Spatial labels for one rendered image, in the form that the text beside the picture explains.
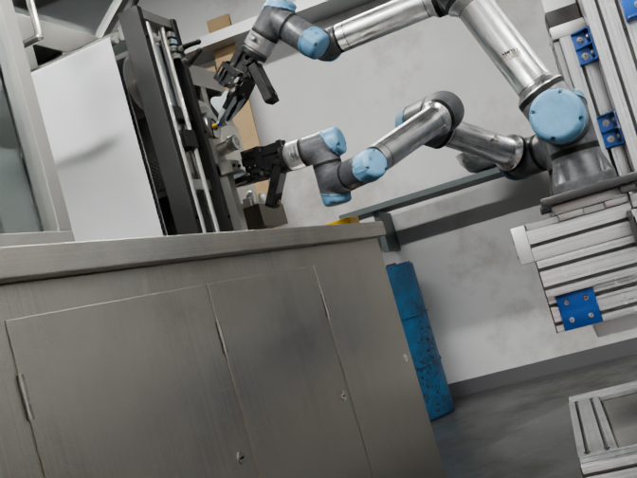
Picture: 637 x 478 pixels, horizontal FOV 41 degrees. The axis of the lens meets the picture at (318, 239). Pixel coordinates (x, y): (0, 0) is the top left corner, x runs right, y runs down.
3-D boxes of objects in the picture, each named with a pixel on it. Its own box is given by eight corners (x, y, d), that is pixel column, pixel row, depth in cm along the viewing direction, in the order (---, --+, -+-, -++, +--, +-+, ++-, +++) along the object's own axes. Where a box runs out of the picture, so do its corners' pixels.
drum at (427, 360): (460, 399, 471) (418, 256, 476) (450, 419, 418) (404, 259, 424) (364, 423, 484) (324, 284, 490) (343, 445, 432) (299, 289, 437)
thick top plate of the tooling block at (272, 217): (264, 224, 231) (258, 203, 232) (143, 264, 246) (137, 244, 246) (288, 223, 246) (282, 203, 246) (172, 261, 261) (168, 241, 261)
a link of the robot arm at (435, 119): (489, 110, 232) (378, 191, 203) (461, 122, 241) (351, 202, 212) (468, 72, 230) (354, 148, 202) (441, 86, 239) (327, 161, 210)
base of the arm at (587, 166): (615, 180, 211) (603, 141, 211) (621, 175, 196) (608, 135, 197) (554, 198, 214) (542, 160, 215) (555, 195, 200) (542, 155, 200)
